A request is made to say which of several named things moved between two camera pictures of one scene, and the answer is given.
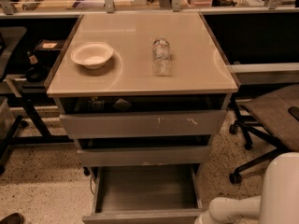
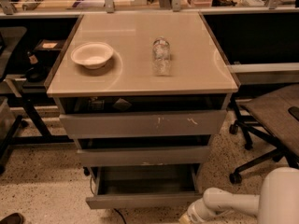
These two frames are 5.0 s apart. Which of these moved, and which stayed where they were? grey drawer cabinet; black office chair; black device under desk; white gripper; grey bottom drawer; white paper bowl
Moved: grey bottom drawer; white gripper
Stayed: grey drawer cabinet; black office chair; black device under desk; white paper bowl
